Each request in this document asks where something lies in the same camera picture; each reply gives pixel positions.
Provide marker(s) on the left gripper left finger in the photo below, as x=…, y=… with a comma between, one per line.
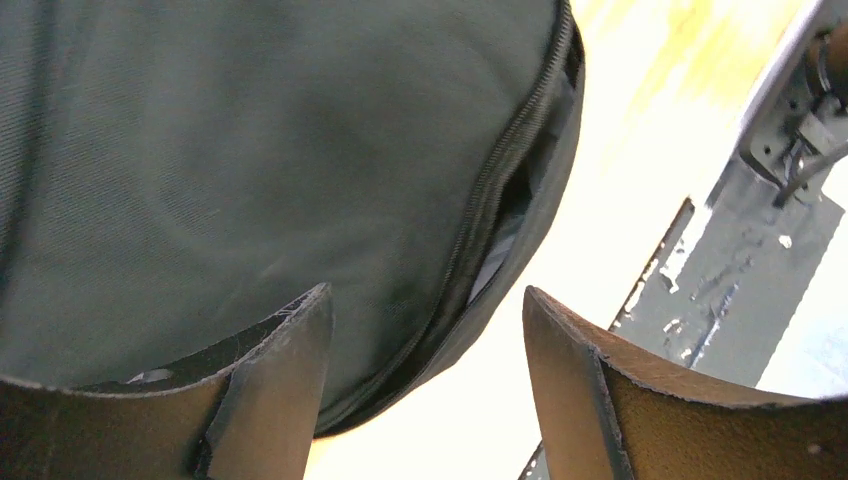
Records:
x=243, y=408

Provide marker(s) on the black backpack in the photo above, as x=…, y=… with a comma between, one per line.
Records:
x=173, y=172

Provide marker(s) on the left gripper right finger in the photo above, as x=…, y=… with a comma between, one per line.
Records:
x=608, y=409

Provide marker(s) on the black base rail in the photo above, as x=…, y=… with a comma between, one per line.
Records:
x=720, y=294

